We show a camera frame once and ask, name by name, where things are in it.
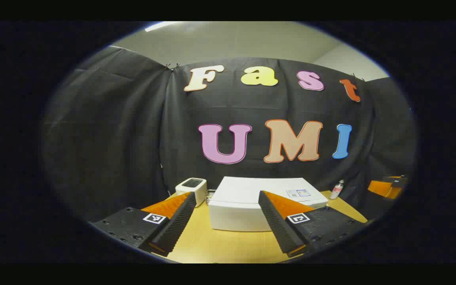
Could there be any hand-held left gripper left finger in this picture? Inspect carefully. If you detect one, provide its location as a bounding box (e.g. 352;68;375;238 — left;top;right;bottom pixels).
89;192;198;258

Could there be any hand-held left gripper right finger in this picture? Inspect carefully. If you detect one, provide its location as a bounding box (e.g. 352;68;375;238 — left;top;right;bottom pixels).
258;190;367;258

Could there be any white microwave oven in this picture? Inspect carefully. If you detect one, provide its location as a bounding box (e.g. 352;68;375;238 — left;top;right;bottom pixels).
208;176;329;232

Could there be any white toaster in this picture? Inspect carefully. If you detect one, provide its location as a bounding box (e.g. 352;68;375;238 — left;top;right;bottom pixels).
175;178;207;207

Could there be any clear bottle with pink label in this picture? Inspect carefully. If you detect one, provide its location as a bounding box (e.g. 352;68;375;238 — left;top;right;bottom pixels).
329;179;344;200

